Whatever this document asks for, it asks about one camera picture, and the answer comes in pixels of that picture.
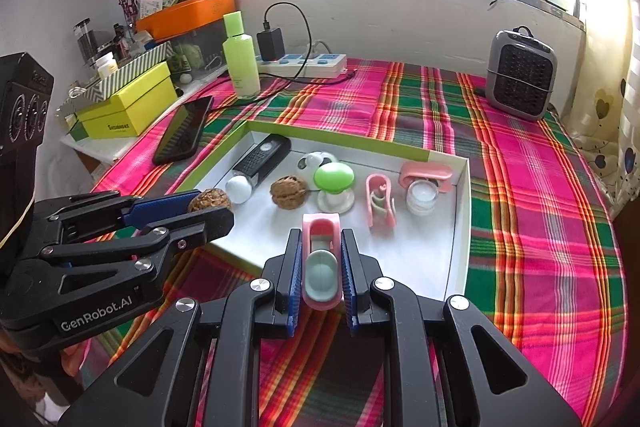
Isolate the heart print curtain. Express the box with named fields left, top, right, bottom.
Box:
left=570, top=0, right=640, bottom=212

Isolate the glass jar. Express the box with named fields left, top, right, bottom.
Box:
left=73, top=18, right=99, bottom=68

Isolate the white round toy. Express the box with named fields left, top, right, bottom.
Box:
left=297, top=151, right=338, bottom=182

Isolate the grey space heater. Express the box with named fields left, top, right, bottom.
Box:
left=484, top=26, right=557, bottom=122

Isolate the green and white cardboard box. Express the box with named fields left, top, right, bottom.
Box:
left=172, top=119, right=472, bottom=303

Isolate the plaid tablecloth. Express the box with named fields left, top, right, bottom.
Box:
left=87, top=57, right=628, bottom=427

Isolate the pink clip with green pad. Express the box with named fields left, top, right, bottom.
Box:
left=365, top=173, right=398, bottom=229
left=398, top=162, right=454, bottom=195
left=301, top=213, right=343, bottom=309

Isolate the white power strip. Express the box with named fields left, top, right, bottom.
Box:
left=255, top=52, right=347, bottom=80

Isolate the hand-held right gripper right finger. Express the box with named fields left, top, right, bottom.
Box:
left=341, top=228, right=583, bottom=427

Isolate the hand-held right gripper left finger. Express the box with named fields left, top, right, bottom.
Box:
left=57, top=228, right=304, bottom=427

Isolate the brown walnut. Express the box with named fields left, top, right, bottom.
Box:
left=270, top=175, right=307, bottom=209
left=187, top=188, right=233, bottom=214

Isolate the orange box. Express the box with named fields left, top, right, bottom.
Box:
left=135, top=0, right=236, bottom=42

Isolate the black charger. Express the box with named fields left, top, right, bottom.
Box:
left=256, top=28, right=286, bottom=62

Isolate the light green bottle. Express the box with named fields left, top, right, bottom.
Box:
left=221, top=11, right=262, bottom=99

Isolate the clear white jar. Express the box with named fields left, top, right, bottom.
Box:
left=405, top=181, right=442, bottom=215

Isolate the yellow-green box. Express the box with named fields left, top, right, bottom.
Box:
left=75, top=61, right=179, bottom=138

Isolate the green and white mushroom stand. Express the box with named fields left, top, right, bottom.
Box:
left=313, top=162, right=356, bottom=211

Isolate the dark green box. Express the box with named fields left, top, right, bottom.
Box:
left=65, top=117, right=88, bottom=142

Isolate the striped box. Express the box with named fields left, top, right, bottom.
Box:
left=60, top=42, right=176, bottom=108

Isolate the clear glass tank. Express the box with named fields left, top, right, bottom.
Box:
left=167, top=19, right=226, bottom=72

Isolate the black smartphone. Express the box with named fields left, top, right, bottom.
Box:
left=151, top=96, right=215, bottom=166

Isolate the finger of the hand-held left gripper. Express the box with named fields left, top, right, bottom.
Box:
left=32, top=189, right=203, bottom=240
left=42, top=207, right=235, bottom=268

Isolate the black charger cable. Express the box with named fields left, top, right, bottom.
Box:
left=262, top=2, right=313, bottom=80

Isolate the black flashlight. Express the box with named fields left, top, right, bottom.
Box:
left=225, top=134, right=292, bottom=205

